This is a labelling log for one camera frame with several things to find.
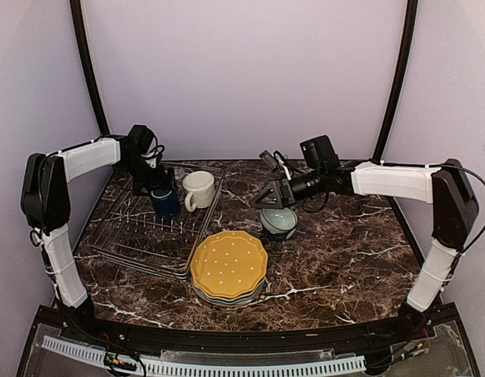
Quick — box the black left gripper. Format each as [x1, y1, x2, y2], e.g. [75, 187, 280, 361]
[120, 155, 178, 196]

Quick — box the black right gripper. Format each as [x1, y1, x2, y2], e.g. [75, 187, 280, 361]
[250, 167, 326, 209]

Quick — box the metal wire dish rack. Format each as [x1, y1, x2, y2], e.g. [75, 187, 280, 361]
[83, 161, 225, 280]

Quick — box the dark blue mug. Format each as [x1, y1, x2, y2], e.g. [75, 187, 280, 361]
[151, 188, 181, 220]

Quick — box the cream ribbed mug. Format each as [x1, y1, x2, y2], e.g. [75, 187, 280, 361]
[182, 170, 215, 212]

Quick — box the yellow dotted top plate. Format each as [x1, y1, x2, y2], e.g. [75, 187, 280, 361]
[190, 231, 268, 294]

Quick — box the blue plate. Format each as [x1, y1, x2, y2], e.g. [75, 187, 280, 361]
[194, 284, 264, 306]

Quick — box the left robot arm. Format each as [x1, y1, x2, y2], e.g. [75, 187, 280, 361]
[20, 125, 175, 342]

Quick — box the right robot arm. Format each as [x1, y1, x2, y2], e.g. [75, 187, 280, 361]
[250, 135, 480, 341]

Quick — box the light green ceramic bowl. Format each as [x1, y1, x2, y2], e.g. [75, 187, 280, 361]
[260, 208, 297, 234]

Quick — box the left wiring bundle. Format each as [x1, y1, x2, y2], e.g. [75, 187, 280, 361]
[61, 321, 149, 377]

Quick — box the wiring bundle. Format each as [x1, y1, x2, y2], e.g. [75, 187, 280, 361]
[61, 321, 149, 377]
[363, 325, 436, 372]

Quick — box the right wiring bundle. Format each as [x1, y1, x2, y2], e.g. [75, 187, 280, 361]
[363, 325, 436, 372]

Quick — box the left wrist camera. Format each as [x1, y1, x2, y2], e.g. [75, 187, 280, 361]
[143, 145, 166, 168]

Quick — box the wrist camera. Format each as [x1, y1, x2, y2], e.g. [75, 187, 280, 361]
[259, 150, 302, 180]
[143, 145, 166, 168]

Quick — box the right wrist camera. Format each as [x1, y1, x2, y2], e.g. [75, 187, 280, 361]
[259, 150, 302, 180]

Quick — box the black front rail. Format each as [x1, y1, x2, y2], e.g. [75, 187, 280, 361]
[26, 304, 458, 356]

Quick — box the left black frame post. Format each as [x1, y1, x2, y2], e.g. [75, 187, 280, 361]
[69, 0, 110, 134]

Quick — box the black frame post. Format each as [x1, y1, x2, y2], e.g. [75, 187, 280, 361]
[372, 0, 418, 161]
[69, 0, 110, 134]

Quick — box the light blue slotted cable duct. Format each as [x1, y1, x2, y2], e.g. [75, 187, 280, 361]
[42, 335, 366, 376]

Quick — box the right black frame post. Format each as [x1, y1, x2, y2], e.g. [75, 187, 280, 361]
[372, 0, 418, 161]

